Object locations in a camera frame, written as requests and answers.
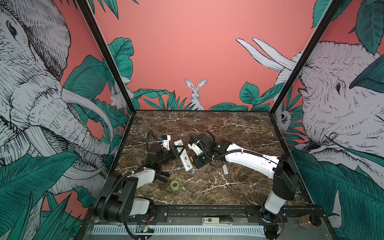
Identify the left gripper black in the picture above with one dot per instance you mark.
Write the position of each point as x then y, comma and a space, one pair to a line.
174, 153

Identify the white battery cover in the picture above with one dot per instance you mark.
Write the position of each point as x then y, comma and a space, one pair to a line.
225, 169

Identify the white remote control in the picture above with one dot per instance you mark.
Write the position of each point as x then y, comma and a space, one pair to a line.
183, 155

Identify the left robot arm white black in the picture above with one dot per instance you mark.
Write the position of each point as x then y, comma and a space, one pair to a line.
117, 200

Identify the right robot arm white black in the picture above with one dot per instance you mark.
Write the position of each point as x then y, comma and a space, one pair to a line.
281, 170

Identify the black clip object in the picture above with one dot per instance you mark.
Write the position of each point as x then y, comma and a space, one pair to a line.
163, 177

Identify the green tape roll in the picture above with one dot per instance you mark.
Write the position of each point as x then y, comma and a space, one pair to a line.
175, 185

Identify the white label tag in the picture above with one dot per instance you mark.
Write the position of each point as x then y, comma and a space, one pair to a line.
211, 221

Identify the small circuit board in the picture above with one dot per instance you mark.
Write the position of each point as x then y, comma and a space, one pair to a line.
145, 229

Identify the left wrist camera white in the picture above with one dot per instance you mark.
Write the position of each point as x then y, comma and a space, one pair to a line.
164, 140

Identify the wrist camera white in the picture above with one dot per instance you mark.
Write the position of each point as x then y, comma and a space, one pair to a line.
197, 150
164, 140

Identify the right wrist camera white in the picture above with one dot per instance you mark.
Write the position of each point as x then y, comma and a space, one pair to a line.
197, 150

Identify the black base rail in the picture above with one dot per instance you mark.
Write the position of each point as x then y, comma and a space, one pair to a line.
166, 213

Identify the white slotted cable duct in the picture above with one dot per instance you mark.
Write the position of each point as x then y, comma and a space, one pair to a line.
164, 230

